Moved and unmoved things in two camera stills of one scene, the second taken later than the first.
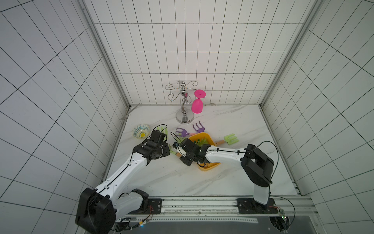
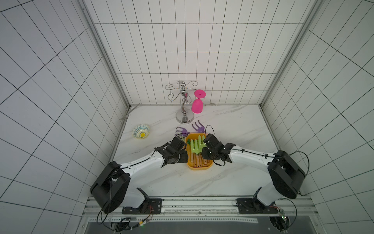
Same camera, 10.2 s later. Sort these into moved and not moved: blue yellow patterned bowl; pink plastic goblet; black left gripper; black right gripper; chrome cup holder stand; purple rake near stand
Moved: black left gripper; black right gripper
Not moved: pink plastic goblet; purple rake near stand; blue yellow patterned bowl; chrome cup holder stand
